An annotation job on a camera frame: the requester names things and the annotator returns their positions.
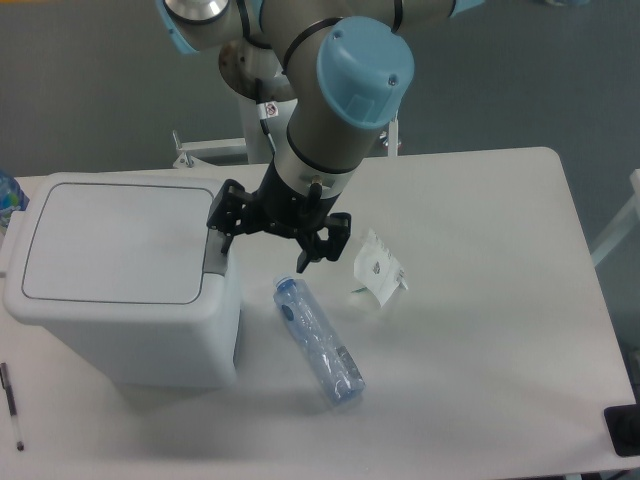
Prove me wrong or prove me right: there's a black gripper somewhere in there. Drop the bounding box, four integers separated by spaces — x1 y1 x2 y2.
207 162 352 273

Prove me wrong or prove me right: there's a white plastic trash can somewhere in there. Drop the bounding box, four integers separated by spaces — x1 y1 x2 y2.
1 173 242 388

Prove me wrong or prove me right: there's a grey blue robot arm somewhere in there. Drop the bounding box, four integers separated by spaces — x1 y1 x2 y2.
157 1 472 272

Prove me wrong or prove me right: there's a crumpled white paper packet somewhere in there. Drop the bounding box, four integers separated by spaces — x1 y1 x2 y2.
348 228 409 319

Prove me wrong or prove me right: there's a clear plastic water bottle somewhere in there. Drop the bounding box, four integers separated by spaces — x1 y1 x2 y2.
273 275 366 411

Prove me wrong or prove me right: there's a blue labelled bottle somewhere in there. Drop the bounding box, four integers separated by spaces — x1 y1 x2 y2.
0 171 29 235

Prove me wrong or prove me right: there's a black pen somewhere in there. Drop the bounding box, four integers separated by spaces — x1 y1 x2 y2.
1 362 25 452

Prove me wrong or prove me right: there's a black device at edge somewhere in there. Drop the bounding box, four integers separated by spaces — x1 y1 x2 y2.
604 404 639 457

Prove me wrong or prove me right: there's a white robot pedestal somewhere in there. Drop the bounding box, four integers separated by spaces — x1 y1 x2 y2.
172 39 301 170

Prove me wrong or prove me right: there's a black cable with tag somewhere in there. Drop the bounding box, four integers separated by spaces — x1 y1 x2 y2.
253 77 279 154

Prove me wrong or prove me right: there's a white metal frame post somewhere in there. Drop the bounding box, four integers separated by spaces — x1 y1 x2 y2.
379 113 402 157

